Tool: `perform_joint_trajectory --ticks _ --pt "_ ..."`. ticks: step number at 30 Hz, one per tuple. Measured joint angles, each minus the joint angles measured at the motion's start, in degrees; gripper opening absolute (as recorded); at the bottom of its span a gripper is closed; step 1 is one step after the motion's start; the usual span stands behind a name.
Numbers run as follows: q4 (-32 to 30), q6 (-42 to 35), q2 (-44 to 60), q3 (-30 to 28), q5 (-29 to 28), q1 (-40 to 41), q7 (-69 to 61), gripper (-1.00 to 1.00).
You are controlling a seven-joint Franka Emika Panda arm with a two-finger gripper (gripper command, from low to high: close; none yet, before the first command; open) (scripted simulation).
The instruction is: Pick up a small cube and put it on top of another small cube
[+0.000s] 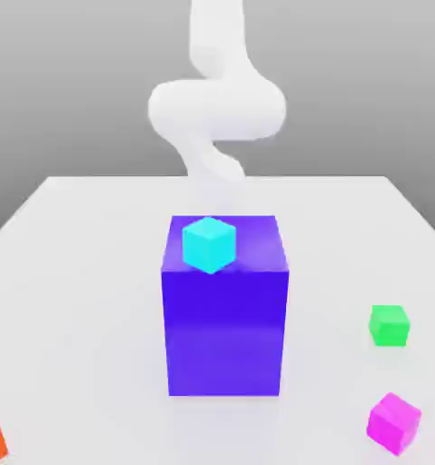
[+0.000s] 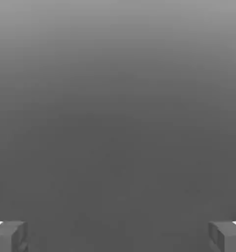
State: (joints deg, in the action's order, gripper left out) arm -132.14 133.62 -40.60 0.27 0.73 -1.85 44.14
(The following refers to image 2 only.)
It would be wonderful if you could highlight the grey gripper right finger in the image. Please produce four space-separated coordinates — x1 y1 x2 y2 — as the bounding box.
207 220 236 252

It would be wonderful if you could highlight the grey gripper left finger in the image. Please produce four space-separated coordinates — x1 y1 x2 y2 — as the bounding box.
0 220 29 252

